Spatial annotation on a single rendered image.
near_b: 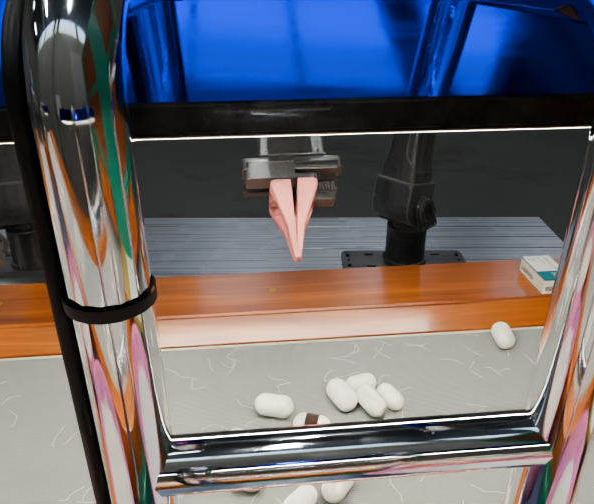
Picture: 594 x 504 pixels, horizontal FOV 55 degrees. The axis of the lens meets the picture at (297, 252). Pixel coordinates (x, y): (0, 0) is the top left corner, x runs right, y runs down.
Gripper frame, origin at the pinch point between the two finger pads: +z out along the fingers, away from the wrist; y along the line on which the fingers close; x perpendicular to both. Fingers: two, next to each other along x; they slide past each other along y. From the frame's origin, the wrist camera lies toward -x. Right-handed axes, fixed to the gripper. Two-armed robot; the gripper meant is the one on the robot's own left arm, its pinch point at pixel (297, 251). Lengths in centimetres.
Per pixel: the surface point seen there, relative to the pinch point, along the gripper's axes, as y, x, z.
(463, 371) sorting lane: 16.6, 5.1, 12.0
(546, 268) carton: 30.8, 9.7, -0.4
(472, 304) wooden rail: 20.6, 9.2, 3.7
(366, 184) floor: 63, 225, -132
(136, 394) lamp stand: -8.5, -35.2, 19.0
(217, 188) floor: -19, 226, -134
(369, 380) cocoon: 6.2, 2.4, 12.7
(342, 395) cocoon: 3.1, 0.6, 14.2
